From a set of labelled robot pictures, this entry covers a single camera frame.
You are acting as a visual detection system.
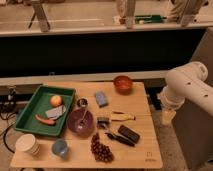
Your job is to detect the black eraser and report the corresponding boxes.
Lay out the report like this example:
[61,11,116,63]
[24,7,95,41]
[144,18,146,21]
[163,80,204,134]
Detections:
[118,125,140,143]

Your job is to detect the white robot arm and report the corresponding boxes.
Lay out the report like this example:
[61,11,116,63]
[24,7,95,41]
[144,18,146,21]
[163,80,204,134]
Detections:
[158,61,213,125]

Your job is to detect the red bowl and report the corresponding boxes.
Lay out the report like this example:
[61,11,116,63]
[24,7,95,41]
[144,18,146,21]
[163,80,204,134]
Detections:
[113,75,133,94]

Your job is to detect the purple bowl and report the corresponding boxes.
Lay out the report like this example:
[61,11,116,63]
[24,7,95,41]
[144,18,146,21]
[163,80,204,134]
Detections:
[66,109,94,137]

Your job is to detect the small black binder clip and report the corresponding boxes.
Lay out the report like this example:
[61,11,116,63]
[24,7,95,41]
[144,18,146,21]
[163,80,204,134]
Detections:
[97,117,110,129]

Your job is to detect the blue sponge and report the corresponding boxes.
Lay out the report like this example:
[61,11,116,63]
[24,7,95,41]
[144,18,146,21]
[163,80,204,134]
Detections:
[95,92,108,107]

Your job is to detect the bunch of dark grapes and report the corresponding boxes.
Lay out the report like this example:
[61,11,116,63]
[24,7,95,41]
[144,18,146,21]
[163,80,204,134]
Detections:
[90,133,114,163]

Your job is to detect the metal spoon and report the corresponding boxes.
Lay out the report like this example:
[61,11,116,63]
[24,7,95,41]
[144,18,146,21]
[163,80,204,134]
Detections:
[78,106,88,129]

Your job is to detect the small metal cup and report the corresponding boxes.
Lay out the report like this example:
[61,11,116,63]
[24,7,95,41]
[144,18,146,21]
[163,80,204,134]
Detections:
[77,98,88,108]

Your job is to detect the grey cloth piece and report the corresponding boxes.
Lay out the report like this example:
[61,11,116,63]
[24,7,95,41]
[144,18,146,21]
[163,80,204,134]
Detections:
[45,105,66,120]

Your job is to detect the blue cup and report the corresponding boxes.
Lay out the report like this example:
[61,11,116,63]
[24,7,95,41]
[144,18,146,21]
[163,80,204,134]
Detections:
[51,139,68,157]

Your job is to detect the red yellow apple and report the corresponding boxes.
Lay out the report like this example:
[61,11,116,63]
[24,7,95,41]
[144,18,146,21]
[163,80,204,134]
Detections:
[50,95,62,107]

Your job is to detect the orange sausage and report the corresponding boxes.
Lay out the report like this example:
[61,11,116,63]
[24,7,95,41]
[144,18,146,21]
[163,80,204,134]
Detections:
[35,115,56,125]

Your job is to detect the green plastic tray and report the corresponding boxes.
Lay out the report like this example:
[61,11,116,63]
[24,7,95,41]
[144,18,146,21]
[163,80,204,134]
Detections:
[14,86,75,137]

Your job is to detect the white paper cup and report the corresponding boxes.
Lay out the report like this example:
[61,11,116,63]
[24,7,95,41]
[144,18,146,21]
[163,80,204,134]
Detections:
[15,134,39,155]

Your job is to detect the black cables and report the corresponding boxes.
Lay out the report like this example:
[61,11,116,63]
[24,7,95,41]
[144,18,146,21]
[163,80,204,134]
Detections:
[0,85,21,154]

